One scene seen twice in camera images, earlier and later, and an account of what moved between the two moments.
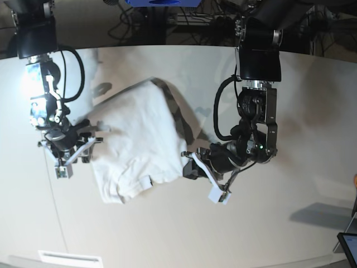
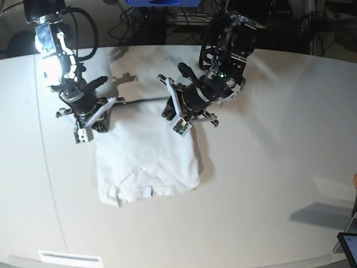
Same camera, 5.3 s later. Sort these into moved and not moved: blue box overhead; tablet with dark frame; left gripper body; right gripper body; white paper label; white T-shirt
Moved: left gripper body; right gripper body; white T-shirt
Not moved: tablet with dark frame; blue box overhead; white paper label
